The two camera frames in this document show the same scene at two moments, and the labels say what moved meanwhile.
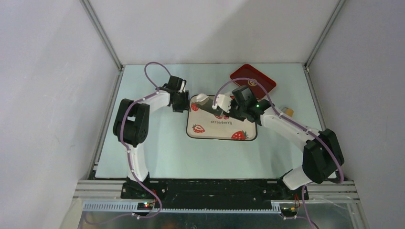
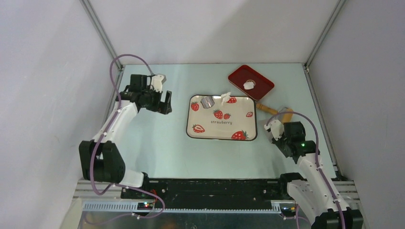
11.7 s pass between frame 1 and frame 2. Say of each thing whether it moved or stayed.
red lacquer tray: stayed
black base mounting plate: stayed
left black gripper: moved
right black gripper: moved
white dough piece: moved
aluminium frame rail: stayed
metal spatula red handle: moved
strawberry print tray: stayed
